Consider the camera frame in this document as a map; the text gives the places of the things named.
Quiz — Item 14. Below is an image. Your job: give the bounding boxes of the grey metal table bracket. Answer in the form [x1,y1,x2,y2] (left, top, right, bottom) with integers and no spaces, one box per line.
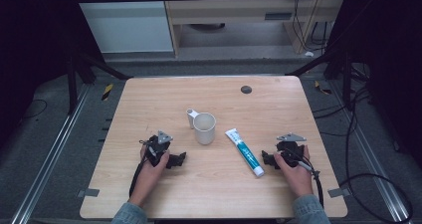
[327,187,352,199]
[77,187,101,198]

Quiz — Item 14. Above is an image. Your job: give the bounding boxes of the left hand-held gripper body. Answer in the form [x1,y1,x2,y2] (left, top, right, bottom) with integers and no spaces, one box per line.
[139,129,174,167]

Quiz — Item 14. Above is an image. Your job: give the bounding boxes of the white cabinet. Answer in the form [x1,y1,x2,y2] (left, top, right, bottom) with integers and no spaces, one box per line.
[70,0,175,54]

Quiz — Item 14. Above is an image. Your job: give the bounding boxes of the black looped floor cable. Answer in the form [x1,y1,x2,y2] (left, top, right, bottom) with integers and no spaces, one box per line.
[337,111,414,224]

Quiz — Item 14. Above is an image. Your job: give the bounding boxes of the thin black floor cable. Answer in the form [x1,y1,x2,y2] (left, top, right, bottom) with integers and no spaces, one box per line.
[20,99,49,120]

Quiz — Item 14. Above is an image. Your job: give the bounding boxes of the hand-held gripper black cable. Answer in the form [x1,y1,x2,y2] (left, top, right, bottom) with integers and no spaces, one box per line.
[128,139,157,198]
[288,149,324,208]

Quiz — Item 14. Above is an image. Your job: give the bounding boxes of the left hand-held gripper black cable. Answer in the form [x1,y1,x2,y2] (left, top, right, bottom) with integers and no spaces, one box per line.
[128,139,157,198]

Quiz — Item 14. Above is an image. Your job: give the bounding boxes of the person's right hand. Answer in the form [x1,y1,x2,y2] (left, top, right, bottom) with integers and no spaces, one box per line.
[273,145,315,199]

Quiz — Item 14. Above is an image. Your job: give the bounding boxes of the person's left hand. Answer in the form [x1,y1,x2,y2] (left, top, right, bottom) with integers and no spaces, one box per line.
[128,143,171,208]

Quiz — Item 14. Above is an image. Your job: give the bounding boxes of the light wooden desk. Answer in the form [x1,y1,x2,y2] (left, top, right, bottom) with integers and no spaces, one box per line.
[160,0,347,58]

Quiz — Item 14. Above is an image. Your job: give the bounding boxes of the aluminium floor rail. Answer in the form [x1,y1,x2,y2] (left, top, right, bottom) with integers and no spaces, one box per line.
[329,81,409,223]
[10,84,93,224]

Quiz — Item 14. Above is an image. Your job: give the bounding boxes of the yellow and black tape strip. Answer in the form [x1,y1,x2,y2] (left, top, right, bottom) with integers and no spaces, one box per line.
[101,83,114,102]
[314,80,332,96]

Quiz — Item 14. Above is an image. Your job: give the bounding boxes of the white and teal toothpaste tube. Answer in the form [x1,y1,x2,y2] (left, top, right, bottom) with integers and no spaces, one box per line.
[224,127,266,178]

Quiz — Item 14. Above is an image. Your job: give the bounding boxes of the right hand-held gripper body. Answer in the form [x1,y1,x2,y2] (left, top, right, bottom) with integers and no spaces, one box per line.
[276,132,308,168]

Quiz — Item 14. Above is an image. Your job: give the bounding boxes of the black metal stand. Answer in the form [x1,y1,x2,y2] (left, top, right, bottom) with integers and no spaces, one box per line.
[65,48,132,116]
[286,49,357,111]

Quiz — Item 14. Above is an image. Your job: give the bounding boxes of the right hand-held gripper black cable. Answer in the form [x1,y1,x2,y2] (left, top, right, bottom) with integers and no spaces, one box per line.
[288,149,324,208]

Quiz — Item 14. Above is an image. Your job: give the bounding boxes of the white cup with handle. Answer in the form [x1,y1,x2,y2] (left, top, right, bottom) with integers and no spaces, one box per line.
[185,108,217,146]

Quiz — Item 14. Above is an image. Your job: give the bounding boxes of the black cables under desk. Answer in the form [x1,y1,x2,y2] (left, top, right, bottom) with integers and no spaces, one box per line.
[291,0,332,53]

